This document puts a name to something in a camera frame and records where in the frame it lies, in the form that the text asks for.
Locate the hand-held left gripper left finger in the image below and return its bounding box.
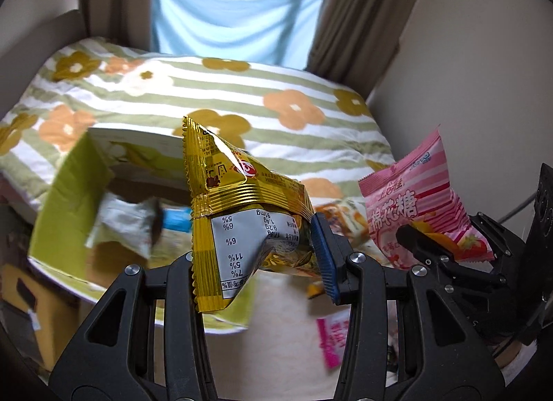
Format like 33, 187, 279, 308
48, 252, 217, 401

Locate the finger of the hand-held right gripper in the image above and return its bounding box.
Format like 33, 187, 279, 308
469, 212, 527, 271
396, 223, 509, 299

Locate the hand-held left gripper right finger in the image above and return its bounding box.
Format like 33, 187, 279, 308
310, 212, 505, 401

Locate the pink striped marshmallow packet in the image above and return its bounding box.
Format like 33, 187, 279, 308
358, 126, 495, 270

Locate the yellow foil snack packet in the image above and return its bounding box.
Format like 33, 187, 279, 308
180, 116, 322, 313

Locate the green cardboard box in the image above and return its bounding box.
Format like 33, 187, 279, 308
27, 127, 256, 335

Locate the orange snack packet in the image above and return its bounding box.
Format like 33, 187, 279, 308
317, 198, 371, 247

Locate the blue snack packet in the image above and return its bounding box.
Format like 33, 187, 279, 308
162, 207, 193, 231

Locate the magenta snack packet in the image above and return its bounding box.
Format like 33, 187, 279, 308
315, 312, 353, 370

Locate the white green snack packet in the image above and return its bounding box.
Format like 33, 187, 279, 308
88, 193, 159, 260

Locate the beige floral tablecloth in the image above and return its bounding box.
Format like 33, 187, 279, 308
205, 274, 346, 401

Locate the brown cardboard box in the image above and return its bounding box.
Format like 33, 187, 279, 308
0, 263, 81, 368

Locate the floral striped blanket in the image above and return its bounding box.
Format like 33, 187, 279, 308
0, 36, 397, 212

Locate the light blue hanging cloth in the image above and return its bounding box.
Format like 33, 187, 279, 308
149, 0, 329, 71

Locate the beige headboard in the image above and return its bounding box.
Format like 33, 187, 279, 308
0, 10, 89, 82

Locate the grey cable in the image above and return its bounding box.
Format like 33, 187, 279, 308
497, 191, 542, 221

